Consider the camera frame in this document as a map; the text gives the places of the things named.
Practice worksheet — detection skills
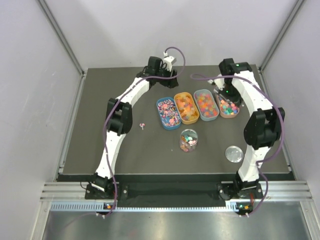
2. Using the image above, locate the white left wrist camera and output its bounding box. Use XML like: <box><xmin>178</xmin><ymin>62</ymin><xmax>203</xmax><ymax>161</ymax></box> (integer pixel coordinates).
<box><xmin>162</xmin><ymin>51</ymin><xmax>177</xmax><ymax>72</ymax></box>

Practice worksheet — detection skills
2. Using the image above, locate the fallen swirl lollipop candy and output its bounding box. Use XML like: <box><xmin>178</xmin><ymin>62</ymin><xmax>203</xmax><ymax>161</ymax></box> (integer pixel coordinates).
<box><xmin>139</xmin><ymin>123</ymin><xmax>146</xmax><ymax>130</ymax></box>

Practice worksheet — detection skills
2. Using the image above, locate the aluminium left frame post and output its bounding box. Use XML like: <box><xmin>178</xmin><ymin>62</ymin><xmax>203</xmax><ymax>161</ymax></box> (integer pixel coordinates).
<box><xmin>36</xmin><ymin>0</ymin><xmax>86</xmax><ymax>76</ymax></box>

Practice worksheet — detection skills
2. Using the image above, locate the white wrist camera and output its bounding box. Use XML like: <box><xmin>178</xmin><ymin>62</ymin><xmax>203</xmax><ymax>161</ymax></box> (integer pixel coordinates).
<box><xmin>162</xmin><ymin>51</ymin><xmax>177</xmax><ymax>72</ymax></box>
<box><xmin>207</xmin><ymin>78</ymin><xmax>225</xmax><ymax>90</ymax></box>

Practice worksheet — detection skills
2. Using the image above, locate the grey slotted cable duct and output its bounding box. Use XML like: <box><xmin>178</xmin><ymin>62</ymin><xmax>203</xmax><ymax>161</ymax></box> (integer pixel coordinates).
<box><xmin>49</xmin><ymin>199</ymin><xmax>253</xmax><ymax>213</ymax></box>

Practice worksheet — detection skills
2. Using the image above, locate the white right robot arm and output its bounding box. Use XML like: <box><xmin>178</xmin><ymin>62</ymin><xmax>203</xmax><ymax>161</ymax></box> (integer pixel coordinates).
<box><xmin>214</xmin><ymin>58</ymin><xmax>285</xmax><ymax>198</ymax></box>

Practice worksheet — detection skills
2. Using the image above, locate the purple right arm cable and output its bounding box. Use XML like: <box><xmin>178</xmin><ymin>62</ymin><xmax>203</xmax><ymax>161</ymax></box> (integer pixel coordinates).
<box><xmin>191</xmin><ymin>73</ymin><xmax>286</xmax><ymax>217</ymax></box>

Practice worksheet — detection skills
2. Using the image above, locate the aluminium frame post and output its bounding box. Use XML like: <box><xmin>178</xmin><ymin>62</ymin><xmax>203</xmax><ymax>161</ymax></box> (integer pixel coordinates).
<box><xmin>36</xmin><ymin>0</ymin><xmax>86</xmax><ymax>76</ymax></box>
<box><xmin>259</xmin><ymin>0</ymin><xmax>307</xmax><ymax>72</ymax></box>

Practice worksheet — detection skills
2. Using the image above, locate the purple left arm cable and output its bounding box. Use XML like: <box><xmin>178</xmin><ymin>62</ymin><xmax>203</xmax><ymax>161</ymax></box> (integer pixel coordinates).
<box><xmin>96</xmin><ymin>46</ymin><xmax>186</xmax><ymax>218</ymax></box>

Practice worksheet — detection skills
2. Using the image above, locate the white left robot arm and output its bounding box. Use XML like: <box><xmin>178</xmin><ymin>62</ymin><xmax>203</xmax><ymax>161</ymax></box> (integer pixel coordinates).
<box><xmin>91</xmin><ymin>52</ymin><xmax>179</xmax><ymax>199</ymax></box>

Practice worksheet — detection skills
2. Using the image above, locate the light blue candy tray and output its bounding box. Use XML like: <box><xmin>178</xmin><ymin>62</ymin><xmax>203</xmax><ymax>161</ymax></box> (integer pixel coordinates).
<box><xmin>193</xmin><ymin>89</ymin><xmax>220</xmax><ymax>122</ymax></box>

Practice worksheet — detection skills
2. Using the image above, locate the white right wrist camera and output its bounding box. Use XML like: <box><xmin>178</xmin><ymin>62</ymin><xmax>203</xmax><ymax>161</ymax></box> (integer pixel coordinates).
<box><xmin>207</xmin><ymin>78</ymin><xmax>225</xmax><ymax>90</ymax></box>

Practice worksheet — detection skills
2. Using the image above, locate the aluminium right frame post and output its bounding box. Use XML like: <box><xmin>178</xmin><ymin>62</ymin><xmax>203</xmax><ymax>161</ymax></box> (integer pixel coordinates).
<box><xmin>259</xmin><ymin>0</ymin><xmax>307</xmax><ymax>72</ymax></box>

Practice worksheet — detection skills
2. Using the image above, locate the orange candy tray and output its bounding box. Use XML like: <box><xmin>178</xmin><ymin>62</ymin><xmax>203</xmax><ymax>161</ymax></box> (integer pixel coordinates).
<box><xmin>173</xmin><ymin>92</ymin><xmax>200</xmax><ymax>125</ymax></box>

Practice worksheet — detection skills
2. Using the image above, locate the aluminium front frame rail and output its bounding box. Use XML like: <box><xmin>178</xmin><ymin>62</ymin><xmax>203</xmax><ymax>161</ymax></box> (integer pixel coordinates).
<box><xmin>40</xmin><ymin>181</ymin><xmax>313</xmax><ymax>202</ymax></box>

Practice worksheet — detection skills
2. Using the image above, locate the pink candy tray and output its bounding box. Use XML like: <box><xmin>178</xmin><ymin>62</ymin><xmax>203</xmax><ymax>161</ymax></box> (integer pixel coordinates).
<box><xmin>215</xmin><ymin>94</ymin><xmax>240</xmax><ymax>119</ymax></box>

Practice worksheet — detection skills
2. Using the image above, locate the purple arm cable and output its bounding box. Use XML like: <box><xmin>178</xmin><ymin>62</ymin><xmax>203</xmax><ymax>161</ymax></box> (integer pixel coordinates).
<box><xmin>191</xmin><ymin>73</ymin><xmax>286</xmax><ymax>217</ymax></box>
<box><xmin>96</xmin><ymin>46</ymin><xmax>186</xmax><ymax>218</ymax></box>

